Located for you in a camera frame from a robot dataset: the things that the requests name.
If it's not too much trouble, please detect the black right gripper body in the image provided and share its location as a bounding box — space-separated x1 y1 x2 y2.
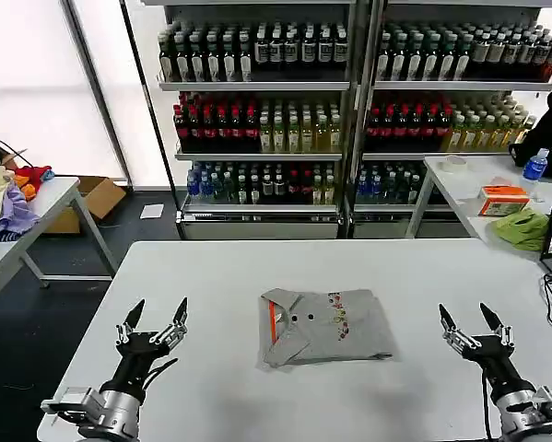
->
459 334 534 401

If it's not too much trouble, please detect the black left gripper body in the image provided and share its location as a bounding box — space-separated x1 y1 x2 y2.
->
102 331 170 397

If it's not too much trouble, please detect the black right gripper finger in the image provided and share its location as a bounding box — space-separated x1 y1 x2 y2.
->
439 303 482 354
480 302 515 346

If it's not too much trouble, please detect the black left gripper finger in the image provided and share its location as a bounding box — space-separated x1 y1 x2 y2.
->
115 299 146 344
150 297 189 344

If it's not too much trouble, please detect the grey printed shirt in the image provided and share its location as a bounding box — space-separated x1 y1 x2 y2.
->
255 287 393 370

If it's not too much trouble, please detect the green cloth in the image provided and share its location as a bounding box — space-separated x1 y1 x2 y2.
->
492 208 551 252

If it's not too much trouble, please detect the orange tissue box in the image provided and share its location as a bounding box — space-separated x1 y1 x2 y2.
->
477 185 533 218

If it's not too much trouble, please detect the brown cardboard box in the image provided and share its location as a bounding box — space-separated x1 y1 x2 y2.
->
44 176 128 235

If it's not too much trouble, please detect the white side table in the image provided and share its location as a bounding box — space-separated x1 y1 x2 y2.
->
0 177 120 341

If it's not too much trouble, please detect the white desk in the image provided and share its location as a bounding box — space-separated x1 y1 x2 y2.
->
404 155 552 264

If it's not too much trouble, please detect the purple cloth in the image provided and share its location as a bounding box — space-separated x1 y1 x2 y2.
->
0 180 41 243

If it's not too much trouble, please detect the clear bottle with blue cap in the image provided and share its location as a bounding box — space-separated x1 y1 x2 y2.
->
523 147 550 182

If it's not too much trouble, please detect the white tape roll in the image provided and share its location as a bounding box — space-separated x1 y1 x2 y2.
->
442 155 470 173

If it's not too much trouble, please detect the red and orange cloth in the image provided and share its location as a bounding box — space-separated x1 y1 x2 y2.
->
13 164 55 200

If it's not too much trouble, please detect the shelf unit with drink bottles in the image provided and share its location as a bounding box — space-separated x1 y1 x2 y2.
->
158 0 356 240
353 0 552 239

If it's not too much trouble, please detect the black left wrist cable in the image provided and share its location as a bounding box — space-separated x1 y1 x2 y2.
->
142 356 180 393

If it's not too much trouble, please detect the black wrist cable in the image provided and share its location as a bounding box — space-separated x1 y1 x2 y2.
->
479 371 494 442
142 356 180 393

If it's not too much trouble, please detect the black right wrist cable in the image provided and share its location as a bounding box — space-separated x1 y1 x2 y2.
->
479 371 494 442

